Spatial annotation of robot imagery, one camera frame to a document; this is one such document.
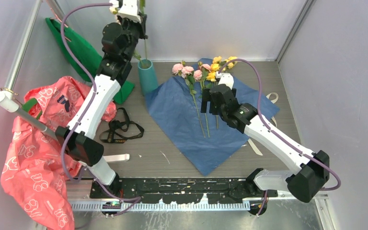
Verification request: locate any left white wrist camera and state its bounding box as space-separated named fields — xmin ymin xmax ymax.
xmin=109 ymin=0 xmax=143 ymax=23

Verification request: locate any green cloth bag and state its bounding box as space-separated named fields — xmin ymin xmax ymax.
xmin=45 ymin=18 xmax=135 ymax=104

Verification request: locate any yellow cream flower stem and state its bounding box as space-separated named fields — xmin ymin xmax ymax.
xmin=138 ymin=0 xmax=149 ymax=66

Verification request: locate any aluminium rail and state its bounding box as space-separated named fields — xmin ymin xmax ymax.
xmin=66 ymin=177 xmax=329 ymax=212

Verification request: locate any silver metal frame pole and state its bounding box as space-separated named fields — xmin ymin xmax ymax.
xmin=4 ymin=0 xmax=42 ymax=92

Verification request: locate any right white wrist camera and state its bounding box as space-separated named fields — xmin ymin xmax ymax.
xmin=216 ymin=72 xmax=234 ymax=90

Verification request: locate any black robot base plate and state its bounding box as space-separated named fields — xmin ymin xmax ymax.
xmin=90 ymin=177 xmax=278 ymax=206

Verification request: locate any yellow rose stem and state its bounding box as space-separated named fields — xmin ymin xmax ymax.
xmin=205 ymin=56 xmax=239 ymax=130

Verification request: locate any blue paper bouquet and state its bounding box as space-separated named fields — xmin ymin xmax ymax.
xmin=140 ymin=62 xmax=284 ymax=177

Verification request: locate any teal ceramic vase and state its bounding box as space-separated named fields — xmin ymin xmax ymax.
xmin=138 ymin=59 xmax=159 ymax=95

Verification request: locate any pink flower stem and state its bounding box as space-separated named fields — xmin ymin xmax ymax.
xmin=172 ymin=61 xmax=206 ymax=137
xmin=193 ymin=61 xmax=210 ymax=138

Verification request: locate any black strap with lettering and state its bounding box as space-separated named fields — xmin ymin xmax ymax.
xmin=99 ymin=107 xmax=145 ymax=144

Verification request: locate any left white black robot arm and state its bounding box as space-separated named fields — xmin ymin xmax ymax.
xmin=55 ymin=15 xmax=147 ymax=198

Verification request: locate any pink printed raincoat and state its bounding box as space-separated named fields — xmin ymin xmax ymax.
xmin=0 ymin=76 xmax=117 ymax=230

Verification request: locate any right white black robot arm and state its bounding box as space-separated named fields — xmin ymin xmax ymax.
xmin=201 ymin=84 xmax=330 ymax=203

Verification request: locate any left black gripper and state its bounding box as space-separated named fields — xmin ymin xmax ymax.
xmin=116 ymin=12 xmax=148 ymax=61

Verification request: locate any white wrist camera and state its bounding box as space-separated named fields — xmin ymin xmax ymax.
xmin=109 ymin=0 xmax=143 ymax=23
xmin=216 ymin=72 xmax=234 ymax=90

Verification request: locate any grey rod with white caps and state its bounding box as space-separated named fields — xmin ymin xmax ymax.
xmin=0 ymin=91 xmax=130 ymax=164

